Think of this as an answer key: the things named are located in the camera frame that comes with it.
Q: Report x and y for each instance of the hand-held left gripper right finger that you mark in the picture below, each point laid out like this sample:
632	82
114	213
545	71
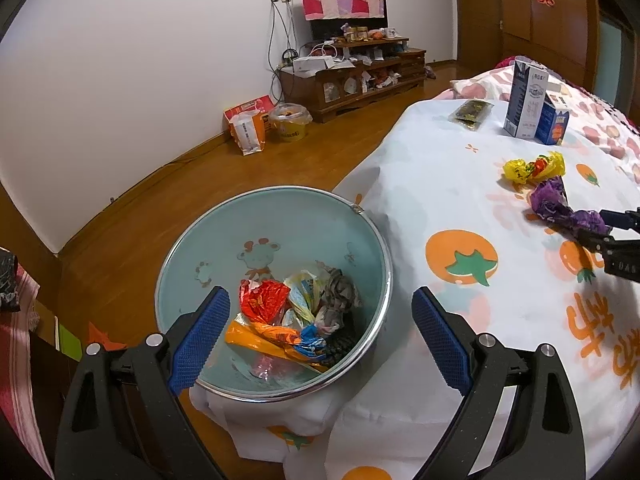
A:
440	342

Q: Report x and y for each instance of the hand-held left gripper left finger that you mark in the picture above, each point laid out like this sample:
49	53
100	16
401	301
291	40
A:
200	345

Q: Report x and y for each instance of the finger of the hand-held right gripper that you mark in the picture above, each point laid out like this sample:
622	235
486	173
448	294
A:
620	260
622	220

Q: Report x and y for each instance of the purple wrapper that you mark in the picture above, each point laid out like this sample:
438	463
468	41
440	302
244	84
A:
555	202

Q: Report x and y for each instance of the red orange wrapper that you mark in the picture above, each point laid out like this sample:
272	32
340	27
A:
262	300

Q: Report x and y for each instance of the black foam net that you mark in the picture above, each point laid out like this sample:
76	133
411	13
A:
342	350

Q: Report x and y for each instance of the blue wrapper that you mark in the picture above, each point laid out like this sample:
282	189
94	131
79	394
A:
312	340

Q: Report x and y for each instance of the pale green plastic bag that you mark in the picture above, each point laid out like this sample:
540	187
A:
302	295

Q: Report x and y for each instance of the light blue cartoon basin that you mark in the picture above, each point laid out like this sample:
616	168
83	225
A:
280	225

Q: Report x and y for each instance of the orange paper piece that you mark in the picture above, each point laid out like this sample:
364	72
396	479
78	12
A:
102	337

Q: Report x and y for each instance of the pink floral quilt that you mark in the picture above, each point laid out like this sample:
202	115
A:
595	115

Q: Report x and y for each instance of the yellow wrapper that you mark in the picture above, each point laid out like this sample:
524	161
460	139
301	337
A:
520	167

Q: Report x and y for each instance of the small blue carton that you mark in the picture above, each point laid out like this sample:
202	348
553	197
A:
552	122

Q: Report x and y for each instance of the green paper piece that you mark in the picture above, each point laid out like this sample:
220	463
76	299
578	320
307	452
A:
69	340

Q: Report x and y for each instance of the white orange-print tablecloth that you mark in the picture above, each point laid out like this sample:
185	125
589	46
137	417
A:
450	200

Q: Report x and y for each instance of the tall blue white carton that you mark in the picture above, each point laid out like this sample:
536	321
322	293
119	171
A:
525	100

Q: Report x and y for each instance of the dark wooden furniture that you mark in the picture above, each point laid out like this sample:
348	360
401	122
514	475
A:
45	390

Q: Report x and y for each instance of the frosted glass door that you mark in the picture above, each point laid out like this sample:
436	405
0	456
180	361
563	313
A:
612	55

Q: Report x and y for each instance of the pink striped cloth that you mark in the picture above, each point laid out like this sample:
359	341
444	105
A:
20	360

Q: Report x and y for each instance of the dark green snack packet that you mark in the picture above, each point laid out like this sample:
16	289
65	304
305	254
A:
471	112

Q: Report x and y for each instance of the wooden wardrobe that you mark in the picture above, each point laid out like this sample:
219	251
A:
565	35

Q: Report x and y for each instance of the yellow plastic bucket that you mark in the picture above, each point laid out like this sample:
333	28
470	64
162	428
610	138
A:
290	125

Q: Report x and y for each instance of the orange white paper bag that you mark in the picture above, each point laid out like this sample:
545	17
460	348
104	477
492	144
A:
247	107

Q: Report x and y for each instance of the wooden door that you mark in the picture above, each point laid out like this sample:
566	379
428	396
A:
477	10

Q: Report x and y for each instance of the wooden television cabinet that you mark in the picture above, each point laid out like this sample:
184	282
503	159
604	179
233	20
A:
310	95

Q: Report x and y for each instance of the white flat box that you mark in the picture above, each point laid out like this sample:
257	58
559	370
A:
312	63

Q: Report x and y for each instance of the black television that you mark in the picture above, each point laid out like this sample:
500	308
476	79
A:
325	30

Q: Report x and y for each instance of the pink patchwork cloth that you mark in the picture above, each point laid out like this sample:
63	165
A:
340	0

